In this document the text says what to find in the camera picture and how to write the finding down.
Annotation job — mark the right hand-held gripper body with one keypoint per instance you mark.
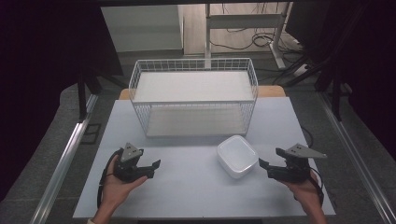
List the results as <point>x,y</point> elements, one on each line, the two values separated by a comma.
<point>294,171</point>

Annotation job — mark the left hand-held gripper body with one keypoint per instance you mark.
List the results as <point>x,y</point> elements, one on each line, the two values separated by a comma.
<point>129,155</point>

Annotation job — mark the white square bowl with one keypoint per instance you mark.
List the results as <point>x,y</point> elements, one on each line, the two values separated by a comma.
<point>238,155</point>

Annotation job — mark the person's right hand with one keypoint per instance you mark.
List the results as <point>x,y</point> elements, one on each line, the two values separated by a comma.
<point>306,191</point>

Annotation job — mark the person's left hand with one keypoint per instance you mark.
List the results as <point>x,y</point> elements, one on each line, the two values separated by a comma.
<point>116,189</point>

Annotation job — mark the black metal stand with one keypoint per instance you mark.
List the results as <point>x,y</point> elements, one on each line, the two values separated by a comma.
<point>335,99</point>
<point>82,96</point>

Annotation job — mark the white power strip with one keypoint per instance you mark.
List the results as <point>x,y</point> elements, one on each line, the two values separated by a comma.
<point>300,70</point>

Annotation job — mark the dark curtain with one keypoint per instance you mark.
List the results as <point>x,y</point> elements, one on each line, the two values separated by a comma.
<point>361,62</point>
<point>46,77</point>

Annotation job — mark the black square floor frame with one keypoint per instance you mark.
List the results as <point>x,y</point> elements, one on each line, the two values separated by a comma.
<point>90,133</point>

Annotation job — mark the aluminium rail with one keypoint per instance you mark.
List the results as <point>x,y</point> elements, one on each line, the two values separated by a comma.
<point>358,155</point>
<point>63,161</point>

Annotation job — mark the white desk frame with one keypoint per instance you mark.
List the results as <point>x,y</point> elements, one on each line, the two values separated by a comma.
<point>243,21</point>

